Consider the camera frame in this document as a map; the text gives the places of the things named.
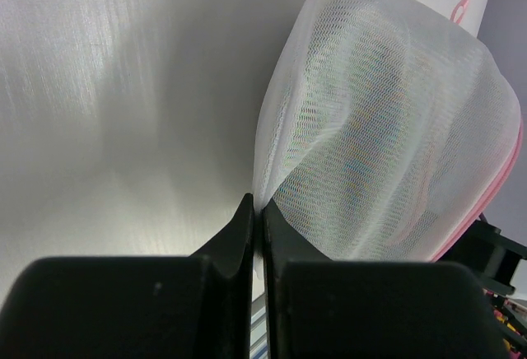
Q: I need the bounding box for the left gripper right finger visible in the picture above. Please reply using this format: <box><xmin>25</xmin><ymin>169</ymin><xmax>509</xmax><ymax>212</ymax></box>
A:
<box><xmin>262</xmin><ymin>203</ymin><xmax>508</xmax><ymax>358</ymax></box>

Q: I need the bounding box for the pink-trim mesh laundry bag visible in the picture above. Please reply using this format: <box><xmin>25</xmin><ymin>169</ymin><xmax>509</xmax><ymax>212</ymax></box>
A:
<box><xmin>253</xmin><ymin>0</ymin><xmax>522</xmax><ymax>261</ymax></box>

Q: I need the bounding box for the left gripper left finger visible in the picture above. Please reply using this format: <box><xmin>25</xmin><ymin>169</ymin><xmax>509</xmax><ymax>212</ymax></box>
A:
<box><xmin>1</xmin><ymin>194</ymin><xmax>254</xmax><ymax>358</ymax></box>

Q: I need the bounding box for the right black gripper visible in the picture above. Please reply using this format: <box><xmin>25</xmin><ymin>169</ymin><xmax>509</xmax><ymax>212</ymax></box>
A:
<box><xmin>448</xmin><ymin>215</ymin><xmax>526</xmax><ymax>358</ymax></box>

